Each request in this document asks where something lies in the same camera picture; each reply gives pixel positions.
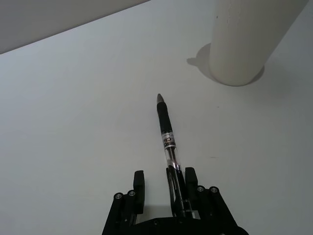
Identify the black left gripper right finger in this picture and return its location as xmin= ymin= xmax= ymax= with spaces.
xmin=184 ymin=166 xmax=242 ymax=231

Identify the black clear ballpoint pen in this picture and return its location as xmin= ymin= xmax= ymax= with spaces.
xmin=156 ymin=93 xmax=194 ymax=219

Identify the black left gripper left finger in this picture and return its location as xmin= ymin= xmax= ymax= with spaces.
xmin=102 ymin=170 xmax=147 ymax=235

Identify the cream vacuum bottle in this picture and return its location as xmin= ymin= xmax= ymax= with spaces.
xmin=208 ymin=0 xmax=298 ymax=87

